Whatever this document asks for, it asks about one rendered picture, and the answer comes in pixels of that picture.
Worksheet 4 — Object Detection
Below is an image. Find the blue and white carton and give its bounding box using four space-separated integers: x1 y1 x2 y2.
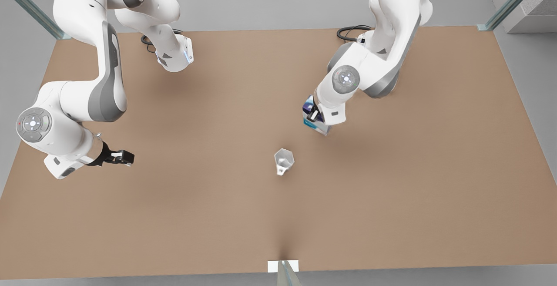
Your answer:
302 95 332 137

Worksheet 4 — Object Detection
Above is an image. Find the clear white measuring cup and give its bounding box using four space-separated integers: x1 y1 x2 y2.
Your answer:
274 148 295 177

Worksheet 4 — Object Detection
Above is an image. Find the grey stone block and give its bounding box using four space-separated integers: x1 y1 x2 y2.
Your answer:
480 0 557 34

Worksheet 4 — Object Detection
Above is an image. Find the black cable loop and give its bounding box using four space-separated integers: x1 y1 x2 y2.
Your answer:
336 24 373 43
140 28 184 54

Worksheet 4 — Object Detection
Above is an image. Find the silver frame post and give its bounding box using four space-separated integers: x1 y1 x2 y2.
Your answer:
477 0 552 32
267 260 304 286
0 0 71 40

